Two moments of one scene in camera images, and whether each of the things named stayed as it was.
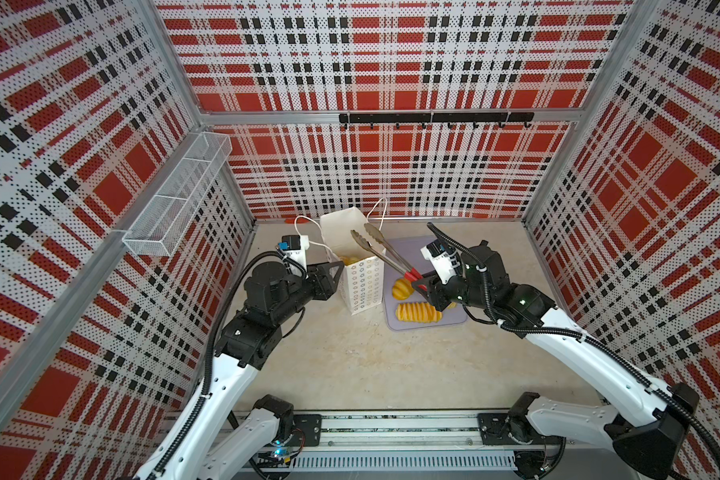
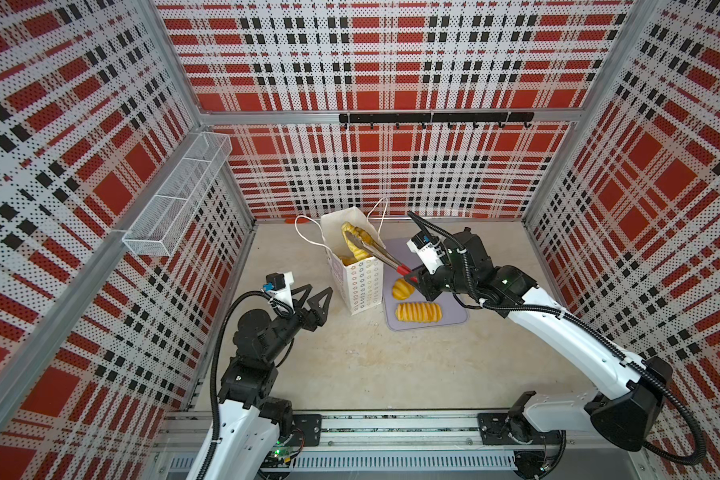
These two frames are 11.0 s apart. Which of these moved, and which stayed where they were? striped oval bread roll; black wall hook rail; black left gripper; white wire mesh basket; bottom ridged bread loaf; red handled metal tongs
Moved: red handled metal tongs; black left gripper
Stayed: black wall hook rail; striped oval bread roll; white wire mesh basket; bottom ridged bread loaf
